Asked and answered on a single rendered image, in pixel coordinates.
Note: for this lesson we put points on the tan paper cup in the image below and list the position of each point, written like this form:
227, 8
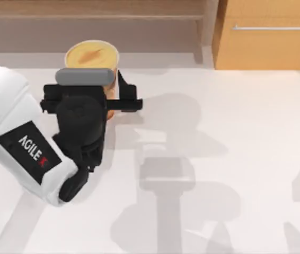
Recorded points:
91, 55

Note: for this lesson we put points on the pale grey rounded box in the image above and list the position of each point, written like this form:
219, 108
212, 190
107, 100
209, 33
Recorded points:
85, 76

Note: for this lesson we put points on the wooden open shelf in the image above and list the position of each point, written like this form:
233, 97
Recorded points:
86, 18

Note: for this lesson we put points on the wooden cupboard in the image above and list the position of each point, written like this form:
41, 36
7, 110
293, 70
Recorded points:
266, 50

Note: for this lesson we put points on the wooden cupboard door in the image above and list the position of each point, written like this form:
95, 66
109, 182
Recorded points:
272, 50

